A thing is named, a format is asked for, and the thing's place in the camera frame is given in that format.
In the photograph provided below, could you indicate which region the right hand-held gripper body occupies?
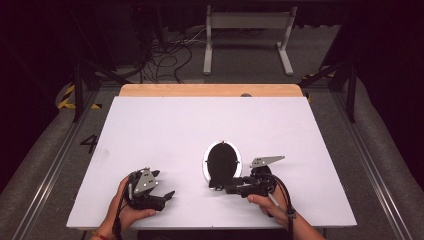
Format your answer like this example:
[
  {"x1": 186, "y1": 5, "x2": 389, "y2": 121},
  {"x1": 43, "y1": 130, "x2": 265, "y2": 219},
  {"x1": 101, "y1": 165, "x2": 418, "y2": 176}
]
[{"x1": 245, "y1": 155, "x2": 286, "y2": 198}]

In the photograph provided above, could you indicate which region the person's right hand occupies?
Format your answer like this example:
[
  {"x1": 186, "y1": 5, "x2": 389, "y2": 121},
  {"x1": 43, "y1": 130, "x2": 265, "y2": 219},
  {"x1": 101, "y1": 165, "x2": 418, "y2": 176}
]
[{"x1": 246, "y1": 186, "x2": 292, "y2": 229}]

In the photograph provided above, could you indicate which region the yellow and black floor tape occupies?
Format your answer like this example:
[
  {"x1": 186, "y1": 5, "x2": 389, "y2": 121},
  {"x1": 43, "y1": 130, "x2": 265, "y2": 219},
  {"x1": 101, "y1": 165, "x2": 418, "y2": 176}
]
[{"x1": 57, "y1": 83, "x2": 103, "y2": 111}]

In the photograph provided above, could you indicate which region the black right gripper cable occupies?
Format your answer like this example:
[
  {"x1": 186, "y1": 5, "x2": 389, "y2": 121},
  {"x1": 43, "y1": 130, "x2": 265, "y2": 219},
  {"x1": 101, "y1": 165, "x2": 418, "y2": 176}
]
[{"x1": 266, "y1": 172, "x2": 298, "y2": 240}]

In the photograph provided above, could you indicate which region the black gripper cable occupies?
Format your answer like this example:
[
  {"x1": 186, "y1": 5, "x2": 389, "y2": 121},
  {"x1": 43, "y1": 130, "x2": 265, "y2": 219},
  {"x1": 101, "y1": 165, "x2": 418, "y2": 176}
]
[
  {"x1": 112, "y1": 171, "x2": 136, "y2": 240},
  {"x1": 266, "y1": 172, "x2": 298, "y2": 240}
]

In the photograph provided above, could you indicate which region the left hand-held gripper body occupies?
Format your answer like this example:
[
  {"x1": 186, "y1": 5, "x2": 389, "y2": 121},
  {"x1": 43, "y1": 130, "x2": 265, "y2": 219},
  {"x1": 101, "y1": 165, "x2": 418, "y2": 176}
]
[{"x1": 127, "y1": 167, "x2": 167, "y2": 212}]

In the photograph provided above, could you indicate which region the person's left hand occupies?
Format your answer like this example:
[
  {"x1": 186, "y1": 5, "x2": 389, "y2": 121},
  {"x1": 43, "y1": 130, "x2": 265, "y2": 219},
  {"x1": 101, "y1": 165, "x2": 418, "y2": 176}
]
[{"x1": 106, "y1": 176, "x2": 157, "y2": 231}]

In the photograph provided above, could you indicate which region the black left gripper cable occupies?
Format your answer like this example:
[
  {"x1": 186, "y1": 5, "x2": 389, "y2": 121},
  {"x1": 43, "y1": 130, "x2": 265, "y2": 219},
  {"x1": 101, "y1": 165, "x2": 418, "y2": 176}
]
[{"x1": 112, "y1": 171, "x2": 136, "y2": 240}]

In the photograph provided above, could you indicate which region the tangle of floor cables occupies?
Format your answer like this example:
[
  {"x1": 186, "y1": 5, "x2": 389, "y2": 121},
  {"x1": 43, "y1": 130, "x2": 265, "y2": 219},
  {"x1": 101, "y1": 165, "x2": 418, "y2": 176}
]
[{"x1": 138, "y1": 26, "x2": 214, "y2": 85}]

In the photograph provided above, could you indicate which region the aluminium floor rail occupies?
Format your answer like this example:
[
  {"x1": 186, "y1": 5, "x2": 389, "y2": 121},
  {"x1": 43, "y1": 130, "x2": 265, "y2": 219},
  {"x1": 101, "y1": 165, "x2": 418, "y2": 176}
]
[
  {"x1": 12, "y1": 89, "x2": 101, "y2": 240},
  {"x1": 333, "y1": 89, "x2": 418, "y2": 240}
]

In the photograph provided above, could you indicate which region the white metal desk frame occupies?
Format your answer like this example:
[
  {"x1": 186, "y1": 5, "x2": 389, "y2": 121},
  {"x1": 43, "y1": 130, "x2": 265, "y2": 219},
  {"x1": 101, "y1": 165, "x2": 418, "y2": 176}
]
[{"x1": 202, "y1": 4, "x2": 298, "y2": 77}]

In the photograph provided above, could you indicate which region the black metal stand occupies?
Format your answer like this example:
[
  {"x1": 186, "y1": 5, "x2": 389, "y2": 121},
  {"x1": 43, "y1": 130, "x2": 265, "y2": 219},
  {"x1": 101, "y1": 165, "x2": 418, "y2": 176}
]
[
  {"x1": 70, "y1": 58, "x2": 132, "y2": 123},
  {"x1": 297, "y1": 58, "x2": 360, "y2": 123}
]

